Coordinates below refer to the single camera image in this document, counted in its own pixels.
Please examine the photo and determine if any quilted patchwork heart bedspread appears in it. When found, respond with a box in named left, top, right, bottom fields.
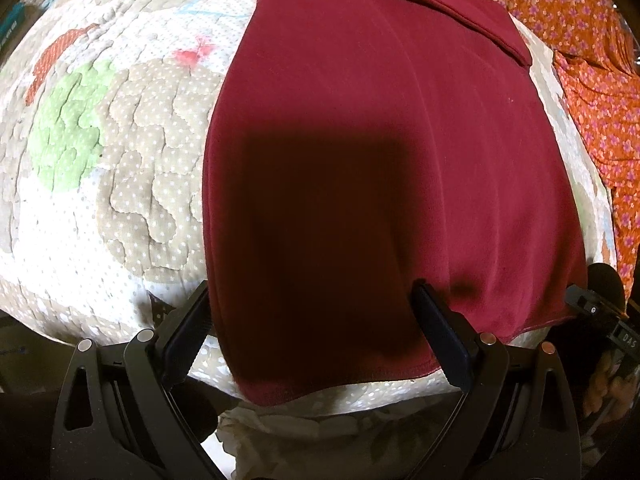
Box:
left=1, top=0, right=613, bottom=417

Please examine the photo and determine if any white crumpled sheet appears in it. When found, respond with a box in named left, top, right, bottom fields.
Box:
left=216, top=392, right=460, bottom=479

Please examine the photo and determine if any person's right hand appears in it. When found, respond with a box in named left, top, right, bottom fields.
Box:
left=582, top=351, right=638, bottom=424

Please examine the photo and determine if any maroon red small garment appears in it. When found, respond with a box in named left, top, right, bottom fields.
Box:
left=202, top=0, right=586, bottom=406

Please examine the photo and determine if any orange floral fabric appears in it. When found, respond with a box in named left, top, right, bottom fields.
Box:
left=495, top=0, right=639, bottom=289

